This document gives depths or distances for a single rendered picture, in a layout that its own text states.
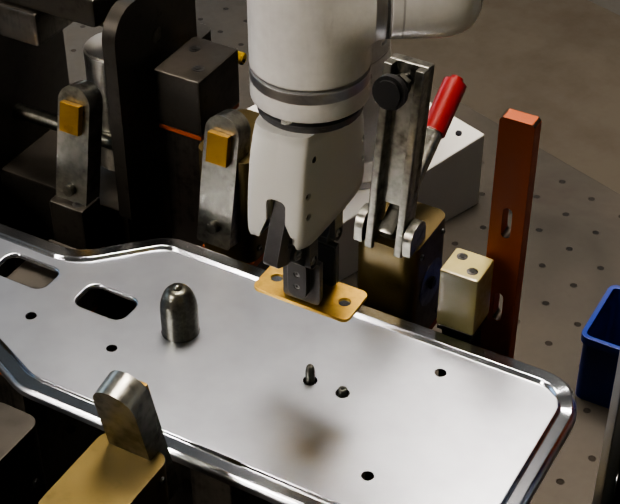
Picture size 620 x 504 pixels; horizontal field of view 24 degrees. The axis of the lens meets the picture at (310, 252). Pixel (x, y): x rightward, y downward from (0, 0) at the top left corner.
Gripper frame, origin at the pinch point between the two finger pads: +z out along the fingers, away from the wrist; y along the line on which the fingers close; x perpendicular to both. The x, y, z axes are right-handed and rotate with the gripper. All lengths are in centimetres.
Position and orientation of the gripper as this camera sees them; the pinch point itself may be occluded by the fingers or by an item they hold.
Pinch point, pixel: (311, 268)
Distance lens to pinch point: 111.4
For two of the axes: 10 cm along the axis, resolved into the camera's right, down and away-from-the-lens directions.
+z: 0.0, 7.8, 6.3
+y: -4.9, 5.5, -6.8
